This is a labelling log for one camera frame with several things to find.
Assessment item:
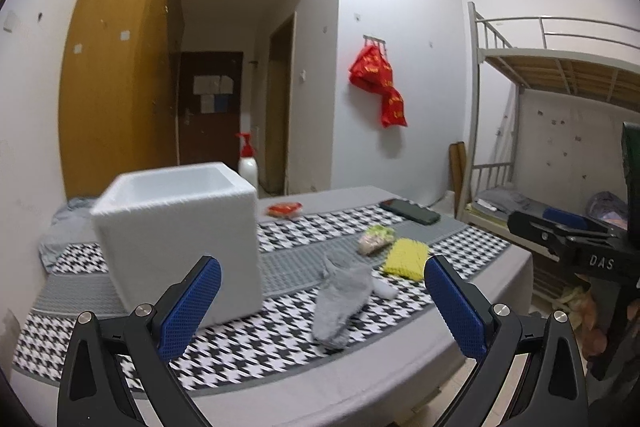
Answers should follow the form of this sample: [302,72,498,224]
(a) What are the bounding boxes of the yellow foam fruit net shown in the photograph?
[382,239,430,282]

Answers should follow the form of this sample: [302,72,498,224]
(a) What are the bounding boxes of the white foam strip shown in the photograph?
[372,277,398,300]

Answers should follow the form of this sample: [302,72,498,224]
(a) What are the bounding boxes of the grey sock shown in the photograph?
[311,251,373,351]

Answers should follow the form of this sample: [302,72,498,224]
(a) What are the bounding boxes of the person's right hand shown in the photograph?
[577,291,608,361]

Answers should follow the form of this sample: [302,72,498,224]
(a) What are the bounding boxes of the white styrofoam box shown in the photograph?
[91,162,264,327]

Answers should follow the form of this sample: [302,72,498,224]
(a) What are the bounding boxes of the black smartphone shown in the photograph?
[378,198,440,225]

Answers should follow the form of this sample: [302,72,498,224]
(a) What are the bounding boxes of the green patterned cloth pouch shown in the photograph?
[357,225,396,256]

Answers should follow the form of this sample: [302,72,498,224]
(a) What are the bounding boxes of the houndstooth table mat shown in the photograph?
[13,205,509,393]

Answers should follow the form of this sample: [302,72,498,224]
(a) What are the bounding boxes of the red snack packet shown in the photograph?
[266,202,303,219]

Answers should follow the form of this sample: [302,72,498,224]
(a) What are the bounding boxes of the white red pump bottle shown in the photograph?
[236,132,258,188]

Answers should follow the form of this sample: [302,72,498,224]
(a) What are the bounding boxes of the metal bunk bed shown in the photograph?
[456,3,639,255]

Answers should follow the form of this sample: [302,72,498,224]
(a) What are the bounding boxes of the wooden wardrobe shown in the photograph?
[58,0,184,198]

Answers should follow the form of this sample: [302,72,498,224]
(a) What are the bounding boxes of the dark brown entrance door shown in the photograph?
[177,51,244,169]

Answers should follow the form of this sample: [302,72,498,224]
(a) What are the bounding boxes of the red hanging plastic bag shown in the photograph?
[349,43,408,128]

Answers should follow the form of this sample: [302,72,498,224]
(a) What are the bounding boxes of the wooden boards against wall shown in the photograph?
[448,141,466,216]

